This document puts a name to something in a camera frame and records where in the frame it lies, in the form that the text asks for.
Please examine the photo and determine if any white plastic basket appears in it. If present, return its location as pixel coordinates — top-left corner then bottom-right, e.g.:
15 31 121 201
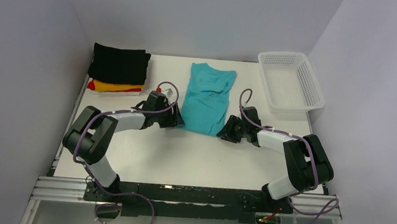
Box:
257 51 325 113

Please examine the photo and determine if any turquoise t-shirt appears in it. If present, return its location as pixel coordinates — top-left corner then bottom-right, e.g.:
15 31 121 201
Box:
180 63 237 137

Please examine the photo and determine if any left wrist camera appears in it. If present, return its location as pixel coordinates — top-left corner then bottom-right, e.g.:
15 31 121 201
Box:
156 87 174 97

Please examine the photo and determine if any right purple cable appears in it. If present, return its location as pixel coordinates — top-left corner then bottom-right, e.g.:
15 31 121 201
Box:
229 87 348 224

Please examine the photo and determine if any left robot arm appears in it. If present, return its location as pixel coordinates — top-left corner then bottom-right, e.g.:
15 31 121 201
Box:
62 90 185 194

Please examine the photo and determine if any folded black t-shirt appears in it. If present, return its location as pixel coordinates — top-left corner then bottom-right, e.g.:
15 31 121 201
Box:
88 43 151 85

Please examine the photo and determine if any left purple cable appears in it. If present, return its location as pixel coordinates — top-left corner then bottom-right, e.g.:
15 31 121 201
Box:
67 74 181 224

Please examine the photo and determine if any folded red t-shirt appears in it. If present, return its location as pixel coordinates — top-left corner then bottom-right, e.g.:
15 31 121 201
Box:
86 80 142 95

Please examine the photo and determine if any folded yellow t-shirt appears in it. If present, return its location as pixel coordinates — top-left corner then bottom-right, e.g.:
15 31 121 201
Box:
91 78 146 97

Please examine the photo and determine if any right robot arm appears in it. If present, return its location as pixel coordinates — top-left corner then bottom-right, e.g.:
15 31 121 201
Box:
217 107 334 201

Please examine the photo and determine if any purple cable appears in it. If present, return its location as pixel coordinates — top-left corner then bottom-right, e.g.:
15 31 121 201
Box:
229 87 348 224
67 74 181 224

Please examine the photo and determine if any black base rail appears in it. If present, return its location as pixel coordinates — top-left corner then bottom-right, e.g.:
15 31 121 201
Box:
83 181 293 224

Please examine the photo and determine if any aluminium frame rail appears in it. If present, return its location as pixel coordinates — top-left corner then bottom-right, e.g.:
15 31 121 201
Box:
19 73 97 224

